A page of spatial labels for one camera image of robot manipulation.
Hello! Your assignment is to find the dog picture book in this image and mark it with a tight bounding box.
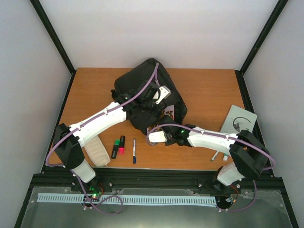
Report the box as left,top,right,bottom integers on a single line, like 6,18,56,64
146,105,175,133

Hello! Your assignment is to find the black student backpack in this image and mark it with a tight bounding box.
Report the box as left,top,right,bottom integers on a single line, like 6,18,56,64
111,58,188,135

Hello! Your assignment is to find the grey paperback book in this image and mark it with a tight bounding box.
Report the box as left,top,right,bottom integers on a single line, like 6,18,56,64
220,105,257,133

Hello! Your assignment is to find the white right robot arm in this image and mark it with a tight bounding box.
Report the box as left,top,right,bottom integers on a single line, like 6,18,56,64
149,123,275,186

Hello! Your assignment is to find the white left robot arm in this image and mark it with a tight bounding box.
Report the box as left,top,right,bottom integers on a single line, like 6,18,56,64
49,82,171,183

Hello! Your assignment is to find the green highlighter marker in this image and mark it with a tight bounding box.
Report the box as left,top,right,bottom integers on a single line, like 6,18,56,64
111,139,120,159

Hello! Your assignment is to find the pink highlighter marker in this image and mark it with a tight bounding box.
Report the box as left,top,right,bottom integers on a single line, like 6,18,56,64
118,135,125,155

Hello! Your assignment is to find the blue ballpoint pen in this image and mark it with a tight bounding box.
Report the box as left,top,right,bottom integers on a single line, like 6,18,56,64
133,138,136,164

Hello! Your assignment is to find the beige pencil case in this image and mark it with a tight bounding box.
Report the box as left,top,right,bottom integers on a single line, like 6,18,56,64
84,136,110,167

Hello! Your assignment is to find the grey whiteboard marker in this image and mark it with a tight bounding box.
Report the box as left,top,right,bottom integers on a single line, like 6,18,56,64
210,151,219,161

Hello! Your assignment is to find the white glue stick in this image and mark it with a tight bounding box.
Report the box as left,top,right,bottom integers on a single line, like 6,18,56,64
223,154,228,162

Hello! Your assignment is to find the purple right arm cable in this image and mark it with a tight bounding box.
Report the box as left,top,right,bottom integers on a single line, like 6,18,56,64
145,123,276,212

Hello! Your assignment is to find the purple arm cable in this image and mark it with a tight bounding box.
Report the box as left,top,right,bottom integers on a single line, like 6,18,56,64
45,63,160,214
145,123,276,212

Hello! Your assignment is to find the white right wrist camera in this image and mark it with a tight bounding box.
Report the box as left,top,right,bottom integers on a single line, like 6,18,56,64
148,131,167,143

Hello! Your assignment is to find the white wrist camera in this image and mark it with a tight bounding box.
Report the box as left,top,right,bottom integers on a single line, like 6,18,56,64
153,86,171,105
148,131,167,143

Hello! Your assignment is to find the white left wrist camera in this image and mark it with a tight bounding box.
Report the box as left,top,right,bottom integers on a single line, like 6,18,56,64
153,86,171,105

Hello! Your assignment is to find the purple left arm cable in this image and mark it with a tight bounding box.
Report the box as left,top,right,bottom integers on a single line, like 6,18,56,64
45,63,160,214

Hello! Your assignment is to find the black right frame post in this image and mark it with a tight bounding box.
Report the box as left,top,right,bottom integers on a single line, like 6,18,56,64
238,0,289,74

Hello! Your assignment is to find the black frame post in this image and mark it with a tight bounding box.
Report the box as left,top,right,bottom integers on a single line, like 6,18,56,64
29,0,76,76
238,0,289,74

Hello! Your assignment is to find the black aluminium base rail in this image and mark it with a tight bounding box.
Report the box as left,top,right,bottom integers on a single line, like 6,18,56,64
30,166,285,198

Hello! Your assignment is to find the black left frame post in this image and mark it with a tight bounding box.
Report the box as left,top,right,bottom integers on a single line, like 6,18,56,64
29,0,76,76

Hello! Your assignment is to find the light blue cable duct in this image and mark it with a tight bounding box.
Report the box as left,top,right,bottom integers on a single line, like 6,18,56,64
37,193,217,207

